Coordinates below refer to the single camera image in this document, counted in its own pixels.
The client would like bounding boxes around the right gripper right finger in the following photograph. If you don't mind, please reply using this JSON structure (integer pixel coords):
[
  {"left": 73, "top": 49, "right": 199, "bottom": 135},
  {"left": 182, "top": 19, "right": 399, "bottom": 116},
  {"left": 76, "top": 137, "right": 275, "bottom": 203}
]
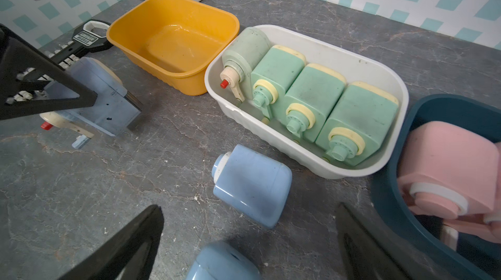
[{"left": 336, "top": 203, "right": 439, "bottom": 279}]

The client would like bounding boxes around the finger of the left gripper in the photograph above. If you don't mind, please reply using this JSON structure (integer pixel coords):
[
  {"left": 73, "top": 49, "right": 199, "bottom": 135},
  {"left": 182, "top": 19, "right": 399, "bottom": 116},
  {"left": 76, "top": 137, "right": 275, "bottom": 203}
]
[{"left": 1, "top": 25, "right": 98, "bottom": 120}]

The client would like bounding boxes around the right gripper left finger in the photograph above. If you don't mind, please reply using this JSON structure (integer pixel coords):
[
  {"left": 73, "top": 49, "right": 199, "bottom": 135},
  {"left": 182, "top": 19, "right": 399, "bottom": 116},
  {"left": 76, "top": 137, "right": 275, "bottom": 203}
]
[{"left": 60, "top": 204, "right": 164, "bottom": 279}]

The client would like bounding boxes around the blue sharpener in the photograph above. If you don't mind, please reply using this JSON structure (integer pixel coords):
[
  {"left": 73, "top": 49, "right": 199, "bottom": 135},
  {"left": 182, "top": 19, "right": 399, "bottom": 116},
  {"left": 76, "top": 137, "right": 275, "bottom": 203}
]
[
  {"left": 40, "top": 57, "right": 142, "bottom": 149},
  {"left": 211, "top": 144, "right": 292, "bottom": 229},
  {"left": 186, "top": 241, "right": 262, "bottom": 280}
]

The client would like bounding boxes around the teal storage box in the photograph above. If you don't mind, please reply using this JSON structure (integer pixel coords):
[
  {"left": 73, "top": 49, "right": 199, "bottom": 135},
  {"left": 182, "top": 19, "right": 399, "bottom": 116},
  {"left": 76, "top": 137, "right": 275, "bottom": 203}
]
[{"left": 371, "top": 94, "right": 500, "bottom": 279}]

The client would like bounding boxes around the pink sharpener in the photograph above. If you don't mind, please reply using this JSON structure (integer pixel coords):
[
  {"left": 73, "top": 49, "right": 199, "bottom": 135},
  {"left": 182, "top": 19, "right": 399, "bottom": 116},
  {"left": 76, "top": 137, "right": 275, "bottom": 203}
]
[
  {"left": 397, "top": 121, "right": 500, "bottom": 220},
  {"left": 431, "top": 150, "right": 500, "bottom": 244}
]

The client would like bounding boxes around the green sharpener bottom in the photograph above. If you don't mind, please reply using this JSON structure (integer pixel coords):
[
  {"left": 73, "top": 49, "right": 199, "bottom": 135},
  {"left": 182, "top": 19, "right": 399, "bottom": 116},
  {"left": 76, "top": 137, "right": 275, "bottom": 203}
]
[{"left": 272, "top": 63, "right": 347, "bottom": 143}]

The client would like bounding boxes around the yellow storage box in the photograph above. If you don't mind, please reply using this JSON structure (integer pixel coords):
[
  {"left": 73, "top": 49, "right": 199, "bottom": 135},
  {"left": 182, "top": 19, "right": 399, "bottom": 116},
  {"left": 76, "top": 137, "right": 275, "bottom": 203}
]
[{"left": 106, "top": 0, "right": 240, "bottom": 96}]

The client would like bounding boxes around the white storage box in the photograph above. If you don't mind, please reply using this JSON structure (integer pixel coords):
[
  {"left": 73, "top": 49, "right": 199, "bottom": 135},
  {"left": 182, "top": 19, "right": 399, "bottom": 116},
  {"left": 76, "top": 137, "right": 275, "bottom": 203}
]
[{"left": 205, "top": 25, "right": 409, "bottom": 180}]

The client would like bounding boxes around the pale green sharpener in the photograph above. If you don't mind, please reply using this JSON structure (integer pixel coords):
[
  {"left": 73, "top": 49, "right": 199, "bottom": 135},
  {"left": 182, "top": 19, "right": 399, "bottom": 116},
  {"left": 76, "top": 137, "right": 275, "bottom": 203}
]
[{"left": 220, "top": 27, "right": 271, "bottom": 102}]

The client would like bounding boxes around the pink sharpener bottom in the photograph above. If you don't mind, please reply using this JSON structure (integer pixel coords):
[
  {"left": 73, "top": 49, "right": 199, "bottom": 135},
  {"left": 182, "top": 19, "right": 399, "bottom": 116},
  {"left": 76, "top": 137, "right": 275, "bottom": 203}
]
[{"left": 431, "top": 150, "right": 500, "bottom": 244}]

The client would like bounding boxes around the black tool rack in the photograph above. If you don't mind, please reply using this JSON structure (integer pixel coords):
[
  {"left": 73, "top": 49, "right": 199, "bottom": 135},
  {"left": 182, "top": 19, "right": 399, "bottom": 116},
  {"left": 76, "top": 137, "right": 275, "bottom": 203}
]
[{"left": 14, "top": 20, "right": 112, "bottom": 101}]

